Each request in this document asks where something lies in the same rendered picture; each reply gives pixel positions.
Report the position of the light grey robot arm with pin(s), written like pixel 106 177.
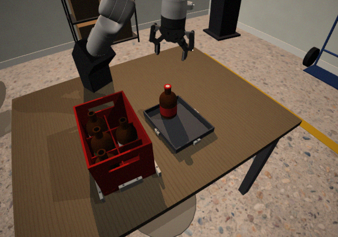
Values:
pixel 105 30

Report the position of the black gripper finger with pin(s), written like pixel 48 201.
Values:
pixel 182 43
pixel 154 29

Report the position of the brown glass bottle with red label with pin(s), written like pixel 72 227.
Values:
pixel 168 103

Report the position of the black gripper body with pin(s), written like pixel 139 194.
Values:
pixel 175 26

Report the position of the red plastic bottle crate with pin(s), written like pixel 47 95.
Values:
pixel 137 156

